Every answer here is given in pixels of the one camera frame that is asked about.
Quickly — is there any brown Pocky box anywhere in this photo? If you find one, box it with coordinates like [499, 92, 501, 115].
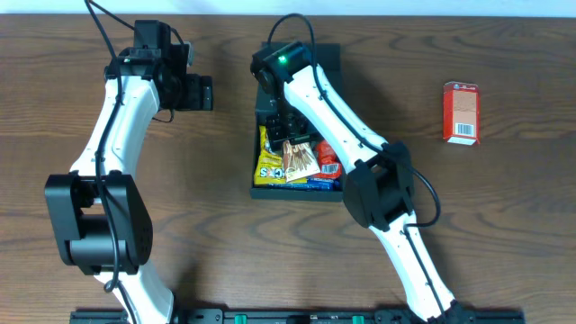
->
[283, 140, 320, 183]

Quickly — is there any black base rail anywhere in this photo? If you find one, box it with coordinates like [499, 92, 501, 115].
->
[69, 308, 527, 324]

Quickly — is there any red cardboard snack box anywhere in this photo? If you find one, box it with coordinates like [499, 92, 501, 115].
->
[443, 81, 481, 146]

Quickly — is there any blue Oreo cookie pack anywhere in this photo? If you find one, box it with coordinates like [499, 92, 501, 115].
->
[277, 178, 340, 191]

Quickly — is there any yellow Hacks candy bag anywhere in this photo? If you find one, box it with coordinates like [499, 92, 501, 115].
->
[253, 125, 307, 186]

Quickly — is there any red snack bag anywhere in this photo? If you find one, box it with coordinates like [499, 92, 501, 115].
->
[313, 140, 343, 180]

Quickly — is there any black gift box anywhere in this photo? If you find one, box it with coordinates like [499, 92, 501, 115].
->
[249, 43, 343, 203]

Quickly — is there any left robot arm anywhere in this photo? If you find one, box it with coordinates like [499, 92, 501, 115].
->
[44, 56, 212, 323]

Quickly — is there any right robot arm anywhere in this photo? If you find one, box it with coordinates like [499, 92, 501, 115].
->
[250, 41, 456, 323]

